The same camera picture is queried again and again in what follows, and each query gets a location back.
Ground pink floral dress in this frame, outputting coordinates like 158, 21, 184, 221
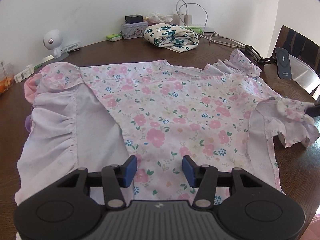
15, 50, 319, 204

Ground pink blue purple garment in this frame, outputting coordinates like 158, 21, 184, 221
24, 73, 42, 133

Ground white small device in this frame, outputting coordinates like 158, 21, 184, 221
62, 42, 81, 53

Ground green tissue pack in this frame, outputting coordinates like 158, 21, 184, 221
106, 34, 123, 42

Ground folded teal floral cloth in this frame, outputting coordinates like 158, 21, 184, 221
143, 23, 199, 53

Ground clear box orange snacks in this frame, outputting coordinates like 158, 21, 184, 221
0, 61, 14, 94

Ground lavender tin box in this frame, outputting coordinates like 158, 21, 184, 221
120, 21, 149, 40

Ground white power strip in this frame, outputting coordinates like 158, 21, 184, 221
190, 24, 215, 33

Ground white round robot toy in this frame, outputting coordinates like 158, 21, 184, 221
43, 29, 69, 61

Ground white power adapter right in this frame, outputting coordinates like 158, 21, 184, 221
184, 14, 193, 26

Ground white power adapter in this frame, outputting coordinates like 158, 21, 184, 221
184, 14, 193, 26
173, 14, 181, 25

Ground black charger block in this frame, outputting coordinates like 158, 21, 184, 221
125, 14, 143, 24

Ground dark wooden chair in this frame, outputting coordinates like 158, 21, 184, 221
271, 24, 320, 98

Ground white power adapter left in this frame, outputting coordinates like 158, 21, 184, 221
173, 14, 181, 25

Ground crumpled white tissue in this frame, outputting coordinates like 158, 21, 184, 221
144, 12, 173, 25

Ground black wireless charger stand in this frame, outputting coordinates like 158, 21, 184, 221
274, 47, 292, 80

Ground white charging cable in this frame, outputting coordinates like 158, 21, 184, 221
175, 0, 246, 48

